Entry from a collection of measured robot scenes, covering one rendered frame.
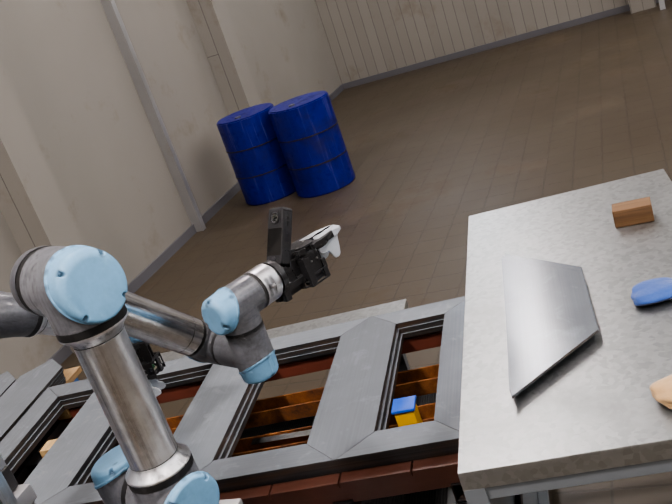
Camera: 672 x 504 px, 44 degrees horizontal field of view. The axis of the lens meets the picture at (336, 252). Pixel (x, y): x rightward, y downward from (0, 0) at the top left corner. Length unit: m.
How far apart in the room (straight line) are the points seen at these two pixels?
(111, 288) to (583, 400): 0.90
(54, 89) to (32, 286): 5.24
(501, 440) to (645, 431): 0.26
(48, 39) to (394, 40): 6.27
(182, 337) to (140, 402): 0.24
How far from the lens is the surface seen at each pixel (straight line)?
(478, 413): 1.72
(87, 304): 1.31
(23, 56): 6.42
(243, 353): 1.56
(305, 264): 1.62
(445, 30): 11.78
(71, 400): 3.07
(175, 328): 1.59
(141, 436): 1.42
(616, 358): 1.79
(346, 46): 12.10
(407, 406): 2.12
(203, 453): 2.33
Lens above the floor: 1.98
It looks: 20 degrees down
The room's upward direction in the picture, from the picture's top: 19 degrees counter-clockwise
